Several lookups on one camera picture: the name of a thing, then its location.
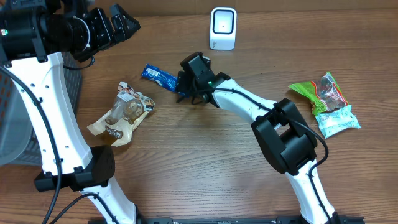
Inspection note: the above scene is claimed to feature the white barcode scanner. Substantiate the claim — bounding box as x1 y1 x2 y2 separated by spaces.
209 7 237 50

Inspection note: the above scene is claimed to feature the mint green snack packet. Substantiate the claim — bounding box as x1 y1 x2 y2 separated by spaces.
315 105 361 139

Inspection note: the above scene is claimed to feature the green candy bag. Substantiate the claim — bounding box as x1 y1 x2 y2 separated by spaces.
289 72 348 116

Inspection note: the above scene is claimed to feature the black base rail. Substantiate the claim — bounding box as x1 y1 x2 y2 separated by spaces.
88 215 365 224

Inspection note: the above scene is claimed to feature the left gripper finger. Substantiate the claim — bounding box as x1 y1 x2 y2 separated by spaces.
110 4 141 35
111 14 127 42

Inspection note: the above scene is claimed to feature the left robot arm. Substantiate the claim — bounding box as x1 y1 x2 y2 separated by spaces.
1 1 143 223

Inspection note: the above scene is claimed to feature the grey plastic mesh basket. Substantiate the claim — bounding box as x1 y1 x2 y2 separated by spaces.
1 52 82 166

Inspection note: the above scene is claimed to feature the beige brown snack pouch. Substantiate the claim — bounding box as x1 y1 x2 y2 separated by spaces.
87 82 155 147

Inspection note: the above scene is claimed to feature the blue cookie packet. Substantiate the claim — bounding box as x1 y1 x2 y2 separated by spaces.
141 64 184 96

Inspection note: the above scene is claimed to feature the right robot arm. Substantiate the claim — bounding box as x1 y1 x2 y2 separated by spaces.
176 52 339 223

